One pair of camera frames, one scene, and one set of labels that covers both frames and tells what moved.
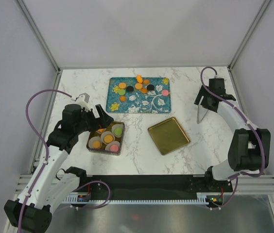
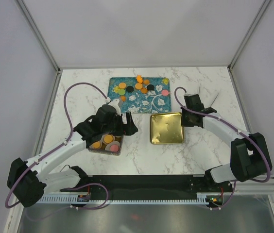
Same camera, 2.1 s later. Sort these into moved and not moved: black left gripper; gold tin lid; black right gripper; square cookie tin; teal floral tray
Moved: gold tin lid; black left gripper; black right gripper
Not moved: square cookie tin; teal floral tray
